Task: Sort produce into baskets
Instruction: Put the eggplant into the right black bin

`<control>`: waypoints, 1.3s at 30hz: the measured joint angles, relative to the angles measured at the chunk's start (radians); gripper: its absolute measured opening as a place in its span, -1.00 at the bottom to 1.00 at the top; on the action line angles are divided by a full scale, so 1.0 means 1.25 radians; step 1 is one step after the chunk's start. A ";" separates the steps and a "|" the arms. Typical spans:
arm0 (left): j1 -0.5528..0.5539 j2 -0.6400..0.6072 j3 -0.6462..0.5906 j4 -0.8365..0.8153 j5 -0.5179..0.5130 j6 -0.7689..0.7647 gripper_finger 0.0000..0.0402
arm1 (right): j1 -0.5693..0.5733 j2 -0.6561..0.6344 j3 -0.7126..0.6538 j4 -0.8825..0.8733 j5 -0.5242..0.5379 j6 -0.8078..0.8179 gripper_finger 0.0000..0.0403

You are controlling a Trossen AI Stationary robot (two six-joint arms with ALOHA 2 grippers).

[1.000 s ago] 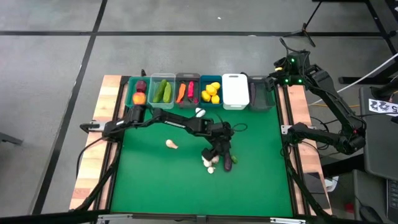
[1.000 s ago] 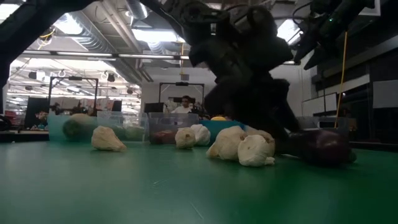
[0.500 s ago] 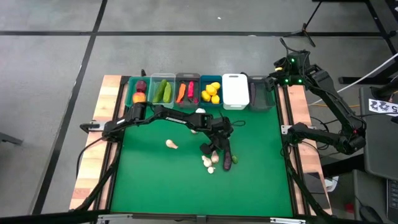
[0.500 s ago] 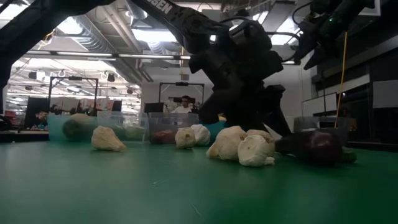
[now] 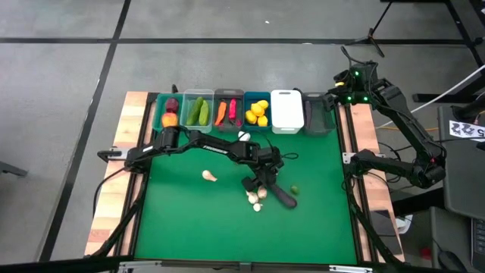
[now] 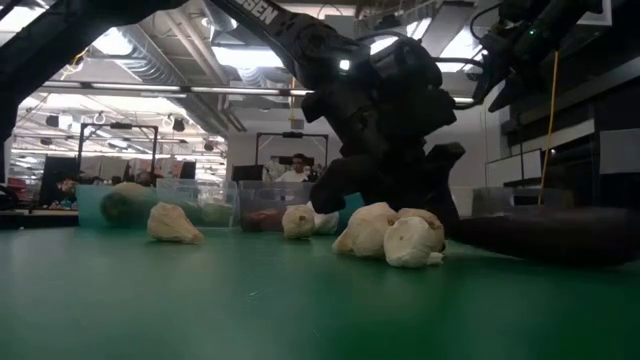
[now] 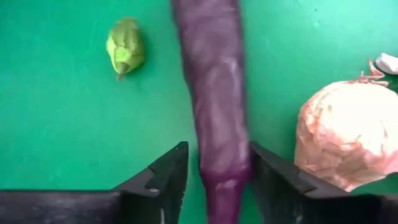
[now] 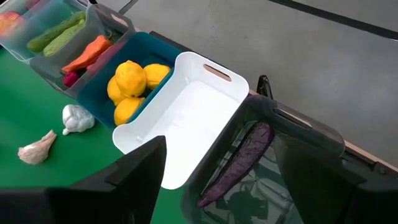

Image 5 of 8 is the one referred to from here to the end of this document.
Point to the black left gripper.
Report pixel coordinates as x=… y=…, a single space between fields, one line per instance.
x=269 y=167

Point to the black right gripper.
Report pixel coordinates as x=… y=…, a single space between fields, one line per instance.
x=358 y=85

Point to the tan garlic bulb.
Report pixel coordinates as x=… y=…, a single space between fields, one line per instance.
x=253 y=198
x=207 y=175
x=262 y=193

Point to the small white garlic bulb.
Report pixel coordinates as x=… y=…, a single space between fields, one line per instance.
x=257 y=207

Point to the small green lime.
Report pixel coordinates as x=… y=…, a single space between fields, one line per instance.
x=295 y=189

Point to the orange chili pepper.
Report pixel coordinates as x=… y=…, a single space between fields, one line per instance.
x=221 y=113

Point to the green cucumber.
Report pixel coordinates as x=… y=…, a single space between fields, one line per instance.
x=195 y=110
x=204 y=113

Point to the red yellow apple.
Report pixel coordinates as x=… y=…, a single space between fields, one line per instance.
x=170 y=120

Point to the dark red apple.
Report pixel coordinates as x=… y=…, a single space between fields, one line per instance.
x=172 y=105

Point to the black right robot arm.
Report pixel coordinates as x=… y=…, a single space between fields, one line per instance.
x=401 y=113

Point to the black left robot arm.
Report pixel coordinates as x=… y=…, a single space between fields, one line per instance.
x=212 y=146

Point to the smoky translucent grey basket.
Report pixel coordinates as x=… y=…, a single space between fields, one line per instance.
x=322 y=117

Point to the wooden table side board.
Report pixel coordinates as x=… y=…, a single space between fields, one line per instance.
x=113 y=212
x=360 y=125

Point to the white plastic basket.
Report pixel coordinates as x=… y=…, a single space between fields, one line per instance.
x=287 y=112

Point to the black tripod stand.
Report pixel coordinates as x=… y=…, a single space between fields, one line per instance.
x=371 y=36

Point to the blue plastic basket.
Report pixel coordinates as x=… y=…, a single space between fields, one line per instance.
x=250 y=98

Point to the black floor stand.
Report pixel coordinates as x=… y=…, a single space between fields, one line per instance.
x=424 y=98

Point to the dark grey plastic basket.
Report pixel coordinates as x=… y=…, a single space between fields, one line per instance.
x=227 y=95

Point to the clear plastic basket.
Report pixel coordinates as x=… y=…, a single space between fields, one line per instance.
x=187 y=95

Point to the teal green plastic basket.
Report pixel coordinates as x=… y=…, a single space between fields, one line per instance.
x=159 y=102

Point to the white marker tag paper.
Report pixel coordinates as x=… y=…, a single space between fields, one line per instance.
x=464 y=130

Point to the white crumpled object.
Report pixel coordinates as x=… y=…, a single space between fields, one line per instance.
x=405 y=223

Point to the grey desk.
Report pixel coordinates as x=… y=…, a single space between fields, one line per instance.
x=462 y=170

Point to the small red object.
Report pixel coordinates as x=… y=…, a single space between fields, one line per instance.
x=426 y=254

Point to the black computer mouse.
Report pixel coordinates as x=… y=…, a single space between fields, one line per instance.
x=452 y=263

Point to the black keyboard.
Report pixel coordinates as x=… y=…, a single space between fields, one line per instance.
x=479 y=242

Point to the black floor object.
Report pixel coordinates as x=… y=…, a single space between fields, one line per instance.
x=11 y=168

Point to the black aluminium table frame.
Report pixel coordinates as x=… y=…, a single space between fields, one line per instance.
x=343 y=125

